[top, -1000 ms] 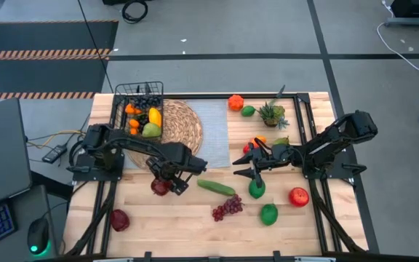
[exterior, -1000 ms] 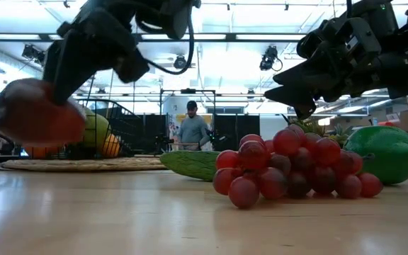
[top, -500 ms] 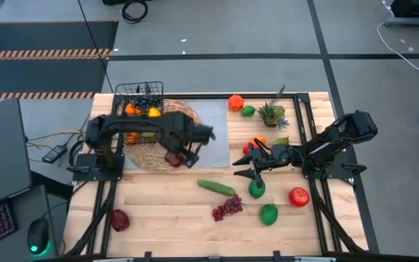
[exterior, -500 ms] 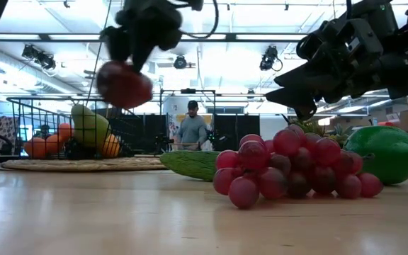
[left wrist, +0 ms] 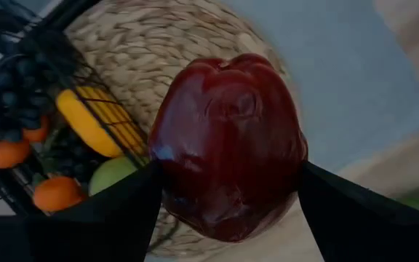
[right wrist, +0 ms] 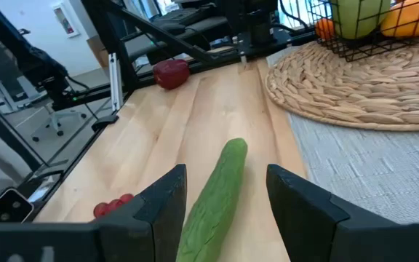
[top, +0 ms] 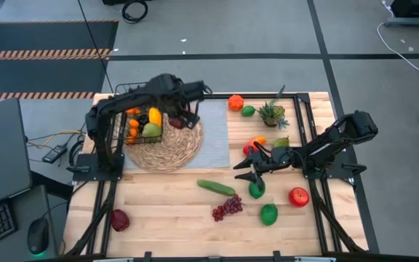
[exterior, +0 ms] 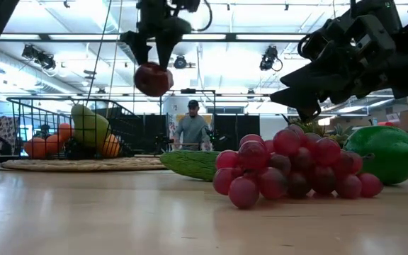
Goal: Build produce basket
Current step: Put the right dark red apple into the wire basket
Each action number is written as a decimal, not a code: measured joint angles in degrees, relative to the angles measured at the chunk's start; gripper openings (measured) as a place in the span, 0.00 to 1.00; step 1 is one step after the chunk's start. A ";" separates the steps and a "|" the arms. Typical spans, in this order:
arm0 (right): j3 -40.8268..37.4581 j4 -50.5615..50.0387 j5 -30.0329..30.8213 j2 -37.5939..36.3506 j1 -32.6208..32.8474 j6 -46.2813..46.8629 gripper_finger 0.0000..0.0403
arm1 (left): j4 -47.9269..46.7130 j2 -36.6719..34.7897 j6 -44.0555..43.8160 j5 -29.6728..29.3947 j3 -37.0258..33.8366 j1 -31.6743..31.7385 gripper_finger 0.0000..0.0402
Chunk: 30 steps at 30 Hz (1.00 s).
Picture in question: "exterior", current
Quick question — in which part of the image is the floral cloth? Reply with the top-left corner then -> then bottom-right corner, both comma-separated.
0,115 -> 21,154

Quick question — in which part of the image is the potted succulent plant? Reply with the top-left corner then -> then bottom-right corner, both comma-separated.
281,113 -> 356,148

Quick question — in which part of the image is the black ceiling lamp with cable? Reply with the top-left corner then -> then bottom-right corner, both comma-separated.
259,45 -> 283,72

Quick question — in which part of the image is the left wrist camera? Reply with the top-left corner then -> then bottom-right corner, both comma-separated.
171,0 -> 202,13

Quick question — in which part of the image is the round woven placemat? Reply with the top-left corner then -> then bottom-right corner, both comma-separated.
0,157 -> 168,174

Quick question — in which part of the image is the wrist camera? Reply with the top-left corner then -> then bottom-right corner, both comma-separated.
171,0 -> 202,13
345,13 -> 397,64

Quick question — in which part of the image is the black partition panel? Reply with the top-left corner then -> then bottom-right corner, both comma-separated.
118,113 -> 169,153
213,113 -> 261,152

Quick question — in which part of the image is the large green lime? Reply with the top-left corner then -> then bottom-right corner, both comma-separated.
344,125 -> 408,186

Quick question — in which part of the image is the yellow-orange orange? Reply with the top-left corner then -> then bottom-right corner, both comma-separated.
99,133 -> 122,159

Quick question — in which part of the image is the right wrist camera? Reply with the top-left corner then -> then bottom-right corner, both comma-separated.
345,13 -> 397,64

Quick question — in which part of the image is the round black ceiling lamp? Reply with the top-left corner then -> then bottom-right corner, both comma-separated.
173,55 -> 189,71

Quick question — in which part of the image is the dark red apple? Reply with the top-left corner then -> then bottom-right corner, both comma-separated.
133,62 -> 175,98

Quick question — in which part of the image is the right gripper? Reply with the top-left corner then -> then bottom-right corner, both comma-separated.
269,13 -> 408,123

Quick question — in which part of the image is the person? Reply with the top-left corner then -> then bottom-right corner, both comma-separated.
33,123 -> 53,140
173,99 -> 212,152

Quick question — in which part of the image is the green bumpy cucumber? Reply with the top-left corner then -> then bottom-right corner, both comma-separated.
159,150 -> 222,182

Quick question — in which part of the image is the black metal stand frame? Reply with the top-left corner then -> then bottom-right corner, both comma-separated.
159,87 -> 217,157

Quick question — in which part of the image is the black ceiling fixture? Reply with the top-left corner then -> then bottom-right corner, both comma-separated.
21,44 -> 58,72

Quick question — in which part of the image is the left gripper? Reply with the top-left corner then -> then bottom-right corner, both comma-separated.
120,0 -> 193,70

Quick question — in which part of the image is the green pear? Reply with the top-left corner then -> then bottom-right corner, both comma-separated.
71,103 -> 111,149

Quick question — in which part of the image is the black wire basket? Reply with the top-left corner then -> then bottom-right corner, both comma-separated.
6,96 -> 145,160

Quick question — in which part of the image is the red grape bunch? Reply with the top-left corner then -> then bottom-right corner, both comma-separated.
212,123 -> 385,210

